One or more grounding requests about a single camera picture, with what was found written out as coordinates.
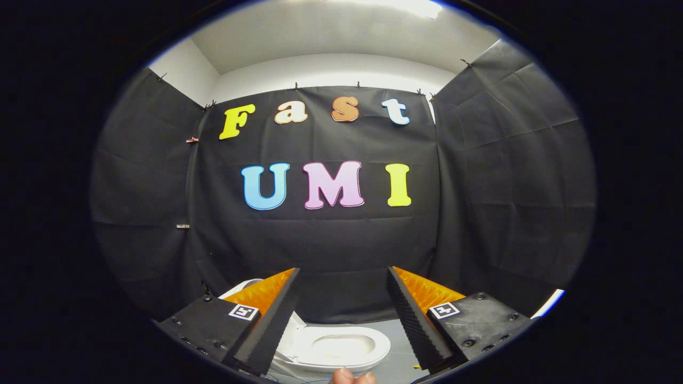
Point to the white toilet seat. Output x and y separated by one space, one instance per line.
381 346

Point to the black backdrop cloth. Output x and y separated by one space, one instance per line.
320 240

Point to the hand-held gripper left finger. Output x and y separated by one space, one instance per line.
277 320

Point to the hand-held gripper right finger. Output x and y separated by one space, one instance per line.
413 320

